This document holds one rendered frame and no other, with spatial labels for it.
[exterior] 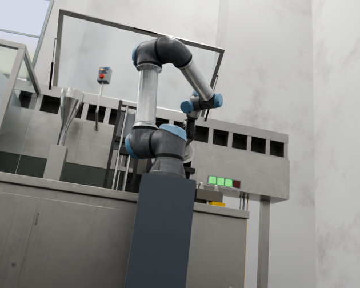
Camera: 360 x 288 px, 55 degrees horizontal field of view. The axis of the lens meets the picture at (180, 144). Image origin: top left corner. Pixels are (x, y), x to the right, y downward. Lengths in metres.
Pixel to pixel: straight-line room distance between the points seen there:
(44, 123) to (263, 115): 3.22
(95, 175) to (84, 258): 0.78
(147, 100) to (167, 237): 0.59
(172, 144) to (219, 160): 1.19
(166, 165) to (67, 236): 0.62
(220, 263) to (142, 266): 0.64
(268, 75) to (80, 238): 4.07
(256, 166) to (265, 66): 2.87
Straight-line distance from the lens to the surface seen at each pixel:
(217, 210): 1.77
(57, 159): 2.09
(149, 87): 1.51
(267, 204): 2.77
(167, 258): 1.23
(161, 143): 1.36
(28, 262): 1.70
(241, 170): 2.55
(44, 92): 2.54
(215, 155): 2.51
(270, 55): 5.42
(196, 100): 1.80
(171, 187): 1.26
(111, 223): 1.69
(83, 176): 2.33
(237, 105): 4.83
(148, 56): 1.55
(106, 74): 2.22
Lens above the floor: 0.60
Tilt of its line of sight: 19 degrees up
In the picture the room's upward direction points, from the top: 7 degrees clockwise
